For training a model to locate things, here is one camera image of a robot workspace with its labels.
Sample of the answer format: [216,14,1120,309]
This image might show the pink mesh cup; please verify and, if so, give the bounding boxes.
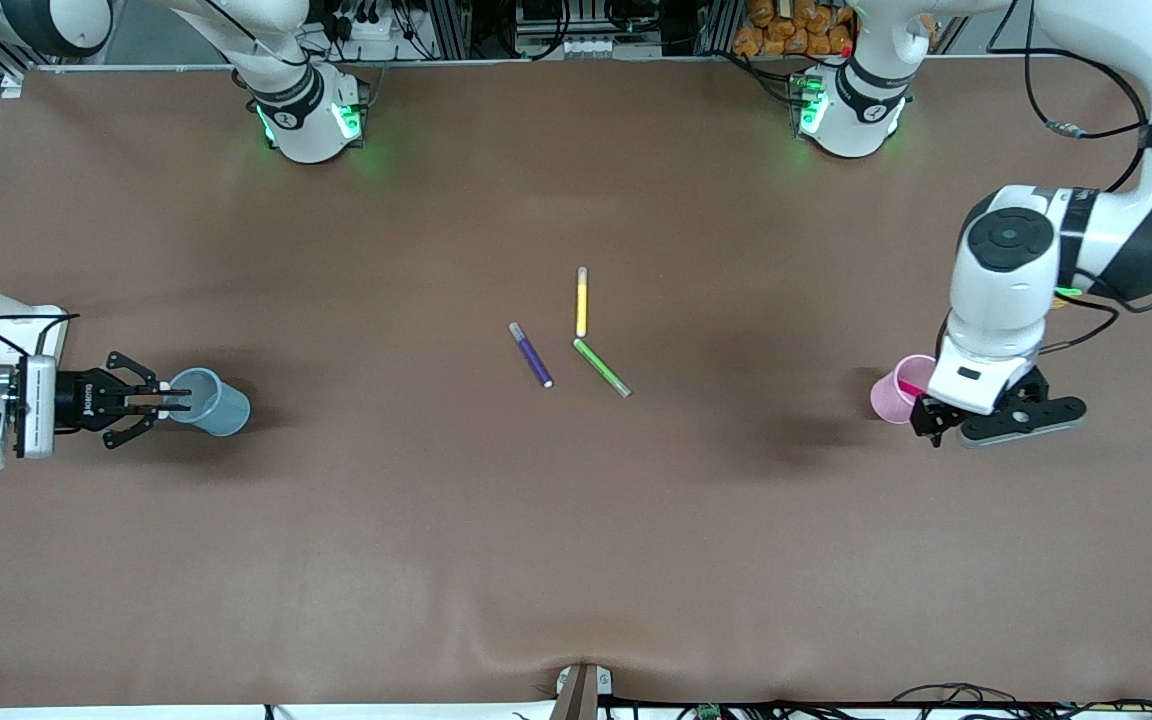
[870,354,939,426]

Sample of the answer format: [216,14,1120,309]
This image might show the light blue mesh cup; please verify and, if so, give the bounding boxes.
[166,367,252,438]

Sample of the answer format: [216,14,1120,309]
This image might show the white lamp base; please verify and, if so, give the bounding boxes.
[0,267,70,366]

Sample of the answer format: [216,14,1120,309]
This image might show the green marker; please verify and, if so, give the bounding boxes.
[573,338,632,399]

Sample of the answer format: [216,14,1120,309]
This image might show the brown table cover sheet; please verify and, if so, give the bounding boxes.
[0,55,1152,707]

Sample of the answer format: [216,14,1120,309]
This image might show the purple marker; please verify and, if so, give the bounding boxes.
[508,321,554,389]

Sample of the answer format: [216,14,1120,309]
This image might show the white power strip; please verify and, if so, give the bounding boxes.
[329,14,399,42]

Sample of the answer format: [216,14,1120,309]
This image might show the bag of orange items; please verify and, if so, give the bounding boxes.
[732,0,855,57]

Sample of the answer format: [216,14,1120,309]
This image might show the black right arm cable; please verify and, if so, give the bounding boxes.
[0,312,82,359]

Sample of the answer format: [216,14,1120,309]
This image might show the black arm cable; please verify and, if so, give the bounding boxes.
[986,0,1152,356]
[0,312,82,359]

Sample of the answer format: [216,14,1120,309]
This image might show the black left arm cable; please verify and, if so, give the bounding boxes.
[986,0,1152,356]

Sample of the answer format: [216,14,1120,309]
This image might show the metal bracket at table edge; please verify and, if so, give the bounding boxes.
[554,663,614,720]

